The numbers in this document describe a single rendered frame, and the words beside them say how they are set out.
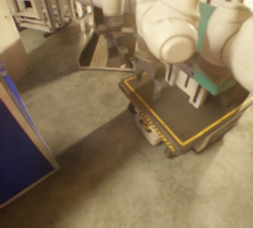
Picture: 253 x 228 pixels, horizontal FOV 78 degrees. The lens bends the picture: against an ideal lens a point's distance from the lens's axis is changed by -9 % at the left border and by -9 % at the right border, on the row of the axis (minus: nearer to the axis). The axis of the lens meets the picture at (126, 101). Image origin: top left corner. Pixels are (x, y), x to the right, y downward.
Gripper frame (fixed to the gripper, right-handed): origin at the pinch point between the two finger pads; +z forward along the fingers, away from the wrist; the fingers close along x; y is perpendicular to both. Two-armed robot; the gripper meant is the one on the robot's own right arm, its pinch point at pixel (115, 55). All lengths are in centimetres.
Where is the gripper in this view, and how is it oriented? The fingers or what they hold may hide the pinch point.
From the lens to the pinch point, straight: 91.3
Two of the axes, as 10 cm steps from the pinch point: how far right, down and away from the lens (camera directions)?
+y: 8.6, -3.7, 3.4
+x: -5.0, -6.1, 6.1
